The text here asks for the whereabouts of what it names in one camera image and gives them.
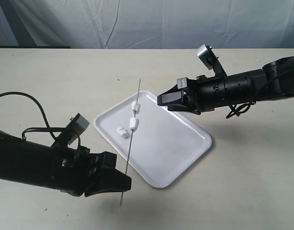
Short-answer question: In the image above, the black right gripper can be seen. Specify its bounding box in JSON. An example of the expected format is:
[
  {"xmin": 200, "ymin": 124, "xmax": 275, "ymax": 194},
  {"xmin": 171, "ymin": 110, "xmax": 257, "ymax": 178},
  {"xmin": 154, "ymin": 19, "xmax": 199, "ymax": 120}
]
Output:
[{"xmin": 157, "ymin": 76, "xmax": 227, "ymax": 114}]

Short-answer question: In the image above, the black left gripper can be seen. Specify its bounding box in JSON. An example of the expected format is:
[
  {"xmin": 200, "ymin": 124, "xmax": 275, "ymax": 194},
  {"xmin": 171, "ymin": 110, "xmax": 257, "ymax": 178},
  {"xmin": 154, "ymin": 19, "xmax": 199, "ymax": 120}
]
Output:
[{"xmin": 51, "ymin": 151, "xmax": 132, "ymax": 197}]

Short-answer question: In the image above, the thin metal skewer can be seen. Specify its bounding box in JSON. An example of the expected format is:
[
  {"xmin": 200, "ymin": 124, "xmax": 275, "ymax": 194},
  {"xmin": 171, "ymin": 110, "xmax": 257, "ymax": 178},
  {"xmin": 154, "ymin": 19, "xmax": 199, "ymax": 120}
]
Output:
[{"xmin": 119, "ymin": 79, "xmax": 141, "ymax": 206}]

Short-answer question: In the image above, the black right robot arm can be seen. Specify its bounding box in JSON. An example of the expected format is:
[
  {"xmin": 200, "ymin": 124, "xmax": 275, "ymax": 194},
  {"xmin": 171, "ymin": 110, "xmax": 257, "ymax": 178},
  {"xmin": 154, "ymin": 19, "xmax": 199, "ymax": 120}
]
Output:
[{"xmin": 157, "ymin": 45, "xmax": 294, "ymax": 118}]

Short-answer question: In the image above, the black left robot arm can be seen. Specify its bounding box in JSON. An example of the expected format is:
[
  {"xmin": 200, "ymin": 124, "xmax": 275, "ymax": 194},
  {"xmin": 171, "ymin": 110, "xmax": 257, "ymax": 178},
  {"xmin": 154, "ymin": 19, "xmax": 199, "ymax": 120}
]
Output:
[{"xmin": 0, "ymin": 131, "xmax": 132, "ymax": 197}]

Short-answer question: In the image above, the white rectangular plastic tray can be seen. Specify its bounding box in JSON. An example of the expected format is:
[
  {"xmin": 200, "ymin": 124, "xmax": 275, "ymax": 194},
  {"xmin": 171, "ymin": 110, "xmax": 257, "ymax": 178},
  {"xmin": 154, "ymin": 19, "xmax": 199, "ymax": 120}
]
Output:
[{"xmin": 93, "ymin": 91, "xmax": 212, "ymax": 188}]

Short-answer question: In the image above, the grey wrinkled backdrop cloth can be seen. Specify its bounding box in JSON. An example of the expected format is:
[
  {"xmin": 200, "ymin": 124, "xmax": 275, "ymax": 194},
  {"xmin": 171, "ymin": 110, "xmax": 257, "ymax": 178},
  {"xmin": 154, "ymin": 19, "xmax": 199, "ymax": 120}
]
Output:
[{"xmin": 0, "ymin": 0, "xmax": 294, "ymax": 49}]

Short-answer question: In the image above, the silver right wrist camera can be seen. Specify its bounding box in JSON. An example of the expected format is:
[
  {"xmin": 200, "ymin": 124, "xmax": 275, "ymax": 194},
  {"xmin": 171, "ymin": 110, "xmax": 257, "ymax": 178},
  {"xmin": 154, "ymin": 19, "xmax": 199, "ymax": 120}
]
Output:
[{"xmin": 196, "ymin": 44, "xmax": 217, "ymax": 70}]

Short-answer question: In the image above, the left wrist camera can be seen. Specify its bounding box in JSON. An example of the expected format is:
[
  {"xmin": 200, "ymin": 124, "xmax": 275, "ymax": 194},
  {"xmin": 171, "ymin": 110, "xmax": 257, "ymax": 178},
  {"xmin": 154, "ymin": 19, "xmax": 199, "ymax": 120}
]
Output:
[{"xmin": 65, "ymin": 113, "xmax": 90, "ymax": 145}]

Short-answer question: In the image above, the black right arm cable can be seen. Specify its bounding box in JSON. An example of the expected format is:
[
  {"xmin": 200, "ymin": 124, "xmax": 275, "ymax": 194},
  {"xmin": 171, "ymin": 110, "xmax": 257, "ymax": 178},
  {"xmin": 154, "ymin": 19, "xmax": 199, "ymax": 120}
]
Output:
[{"xmin": 225, "ymin": 64, "xmax": 294, "ymax": 119}]

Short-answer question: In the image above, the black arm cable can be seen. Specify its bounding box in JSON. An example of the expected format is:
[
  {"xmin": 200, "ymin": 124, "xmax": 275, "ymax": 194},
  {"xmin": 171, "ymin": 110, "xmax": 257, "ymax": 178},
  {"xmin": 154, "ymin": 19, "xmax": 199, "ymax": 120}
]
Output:
[
  {"xmin": 0, "ymin": 92, "xmax": 66, "ymax": 144},
  {"xmin": 225, "ymin": 64, "xmax": 294, "ymax": 119}
]

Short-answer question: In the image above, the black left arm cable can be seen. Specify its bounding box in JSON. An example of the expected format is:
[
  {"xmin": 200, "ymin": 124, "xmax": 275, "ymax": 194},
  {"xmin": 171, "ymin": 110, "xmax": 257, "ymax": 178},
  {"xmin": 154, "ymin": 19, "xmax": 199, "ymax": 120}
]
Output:
[{"xmin": 0, "ymin": 92, "xmax": 66, "ymax": 144}]

